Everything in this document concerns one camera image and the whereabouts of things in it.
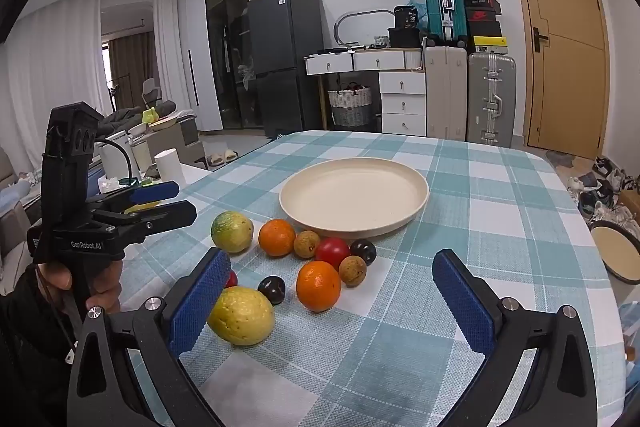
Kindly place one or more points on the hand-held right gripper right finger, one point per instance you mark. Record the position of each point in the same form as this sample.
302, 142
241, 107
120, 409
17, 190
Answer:
465, 302

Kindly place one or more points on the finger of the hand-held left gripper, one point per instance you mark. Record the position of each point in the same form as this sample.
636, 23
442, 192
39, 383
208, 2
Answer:
170, 213
155, 192

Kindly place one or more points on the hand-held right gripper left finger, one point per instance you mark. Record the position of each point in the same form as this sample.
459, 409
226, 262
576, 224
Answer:
200, 302

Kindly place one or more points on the small red cherry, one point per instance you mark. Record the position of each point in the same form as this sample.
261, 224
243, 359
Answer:
232, 280

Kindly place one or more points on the yellow round fruit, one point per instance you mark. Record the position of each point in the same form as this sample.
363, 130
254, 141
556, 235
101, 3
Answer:
242, 317

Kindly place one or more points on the green-yellow speckled round fruit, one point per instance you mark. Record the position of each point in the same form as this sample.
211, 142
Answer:
231, 232

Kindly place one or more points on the dark purple plum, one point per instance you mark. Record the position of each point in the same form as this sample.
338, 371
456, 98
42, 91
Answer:
271, 290
362, 251

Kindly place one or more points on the orange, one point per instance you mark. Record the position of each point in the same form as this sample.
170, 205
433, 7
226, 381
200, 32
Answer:
276, 238
318, 286

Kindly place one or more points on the brown longan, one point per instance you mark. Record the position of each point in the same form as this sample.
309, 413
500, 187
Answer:
352, 270

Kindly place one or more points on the small brown kiwi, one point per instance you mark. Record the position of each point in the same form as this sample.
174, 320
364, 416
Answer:
306, 244

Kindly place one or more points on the red round fruit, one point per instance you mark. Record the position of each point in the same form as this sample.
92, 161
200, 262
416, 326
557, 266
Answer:
332, 251

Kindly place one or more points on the cream round plate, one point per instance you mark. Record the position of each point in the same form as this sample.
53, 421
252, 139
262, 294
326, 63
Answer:
350, 192

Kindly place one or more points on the person's left forearm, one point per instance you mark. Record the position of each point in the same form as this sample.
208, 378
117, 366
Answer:
30, 347

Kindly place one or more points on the person's left hand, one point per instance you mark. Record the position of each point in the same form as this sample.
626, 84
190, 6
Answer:
107, 282

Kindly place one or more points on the white paper roll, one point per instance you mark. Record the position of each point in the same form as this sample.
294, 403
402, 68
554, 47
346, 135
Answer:
170, 167

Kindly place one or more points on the white cylindrical container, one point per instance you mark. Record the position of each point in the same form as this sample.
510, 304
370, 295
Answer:
112, 162

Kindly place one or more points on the beige sofa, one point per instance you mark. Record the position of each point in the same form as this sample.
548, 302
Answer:
12, 217

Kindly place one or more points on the beige slipper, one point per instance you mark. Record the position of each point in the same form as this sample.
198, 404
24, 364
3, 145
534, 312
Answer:
231, 155
216, 160

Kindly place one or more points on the sofa with piled clothes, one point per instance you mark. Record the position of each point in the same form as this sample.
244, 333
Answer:
120, 117

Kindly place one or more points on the grey office chair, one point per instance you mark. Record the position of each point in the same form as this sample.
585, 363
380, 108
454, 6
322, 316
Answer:
150, 92

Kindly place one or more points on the brown curtain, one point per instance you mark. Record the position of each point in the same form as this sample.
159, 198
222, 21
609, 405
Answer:
132, 67

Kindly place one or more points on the white sheer curtain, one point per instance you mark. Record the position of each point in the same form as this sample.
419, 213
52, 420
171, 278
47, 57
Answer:
170, 42

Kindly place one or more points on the round cream black-rimmed disc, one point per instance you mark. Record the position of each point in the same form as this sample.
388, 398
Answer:
617, 249

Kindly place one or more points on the white wardrobe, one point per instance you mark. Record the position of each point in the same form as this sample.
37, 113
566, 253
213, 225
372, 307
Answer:
192, 32

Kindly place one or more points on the dark glass-door cabinet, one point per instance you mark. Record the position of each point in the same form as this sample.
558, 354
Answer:
225, 32

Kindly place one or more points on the pile of sneakers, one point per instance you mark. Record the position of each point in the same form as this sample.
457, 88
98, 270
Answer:
605, 192

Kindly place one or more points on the dark grey fridge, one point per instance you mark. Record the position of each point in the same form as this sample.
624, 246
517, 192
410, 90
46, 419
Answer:
285, 57

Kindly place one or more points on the grey aluminium suitcase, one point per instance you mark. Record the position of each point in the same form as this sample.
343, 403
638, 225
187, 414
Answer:
492, 102

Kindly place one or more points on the white drawer desk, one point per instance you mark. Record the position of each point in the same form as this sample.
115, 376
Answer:
402, 104

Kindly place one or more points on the woven laundry basket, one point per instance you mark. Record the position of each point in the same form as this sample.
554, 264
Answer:
350, 107

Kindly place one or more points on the beige suitcase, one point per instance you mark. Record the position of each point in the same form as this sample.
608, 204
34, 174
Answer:
445, 92

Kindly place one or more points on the wooden door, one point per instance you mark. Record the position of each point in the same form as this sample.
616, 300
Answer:
560, 72

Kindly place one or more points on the oval silver-framed mirror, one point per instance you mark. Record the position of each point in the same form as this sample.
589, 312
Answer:
340, 24

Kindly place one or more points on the yellow and black box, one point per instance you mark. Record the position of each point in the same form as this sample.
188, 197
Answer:
490, 44

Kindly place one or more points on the black storage box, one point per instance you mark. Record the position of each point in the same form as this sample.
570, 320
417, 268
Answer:
405, 38

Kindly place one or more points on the small white basket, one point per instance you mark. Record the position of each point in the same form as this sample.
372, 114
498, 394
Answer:
381, 41

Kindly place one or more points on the red and black shoe box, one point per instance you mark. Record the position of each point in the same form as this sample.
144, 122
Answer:
482, 26

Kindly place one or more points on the blue plastic bag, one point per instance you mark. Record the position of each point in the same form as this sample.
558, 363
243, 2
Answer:
421, 14

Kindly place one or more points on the black canister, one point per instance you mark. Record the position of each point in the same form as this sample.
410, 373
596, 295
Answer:
406, 17

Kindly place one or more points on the teal suitcase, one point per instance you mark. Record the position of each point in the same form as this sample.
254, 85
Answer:
442, 4

